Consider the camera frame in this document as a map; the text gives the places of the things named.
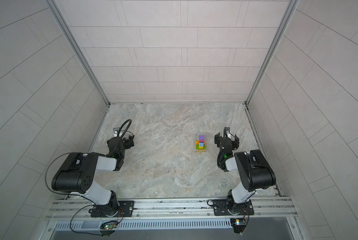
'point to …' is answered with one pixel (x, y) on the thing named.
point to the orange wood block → (197, 142)
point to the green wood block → (197, 147)
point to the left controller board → (108, 226)
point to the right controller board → (238, 224)
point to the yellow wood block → (200, 147)
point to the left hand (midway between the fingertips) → (126, 133)
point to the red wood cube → (201, 141)
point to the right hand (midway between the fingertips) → (226, 132)
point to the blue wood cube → (201, 144)
